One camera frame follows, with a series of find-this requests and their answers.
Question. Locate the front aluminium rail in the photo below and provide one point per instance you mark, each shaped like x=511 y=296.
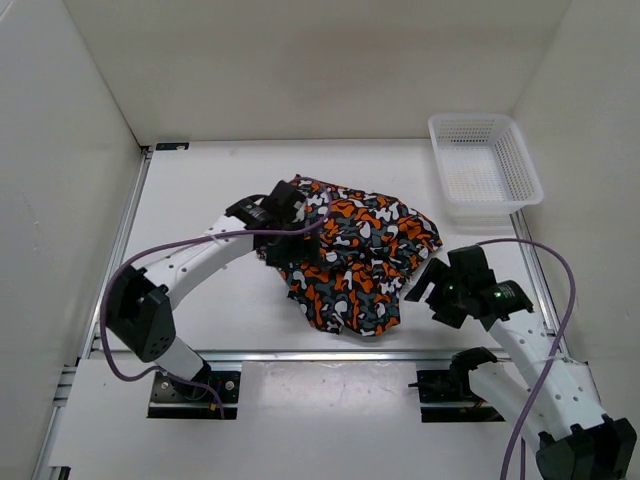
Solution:
x=327 y=355

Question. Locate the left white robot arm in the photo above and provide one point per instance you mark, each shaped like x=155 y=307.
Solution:
x=141 y=296

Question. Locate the white plastic basket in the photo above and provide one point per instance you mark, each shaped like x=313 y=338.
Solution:
x=485 y=170

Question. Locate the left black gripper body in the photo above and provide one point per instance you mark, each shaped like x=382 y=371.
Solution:
x=290 y=225

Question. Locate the orange camouflage shorts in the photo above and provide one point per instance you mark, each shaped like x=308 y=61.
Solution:
x=370 y=246

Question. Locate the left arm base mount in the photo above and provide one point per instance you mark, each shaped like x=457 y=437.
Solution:
x=171 y=400

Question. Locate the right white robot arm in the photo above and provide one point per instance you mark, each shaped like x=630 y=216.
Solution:
x=571 y=435

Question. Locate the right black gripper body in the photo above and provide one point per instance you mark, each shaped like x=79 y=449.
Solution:
x=447 y=301

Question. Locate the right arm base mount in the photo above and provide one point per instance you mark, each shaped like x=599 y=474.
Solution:
x=441 y=401

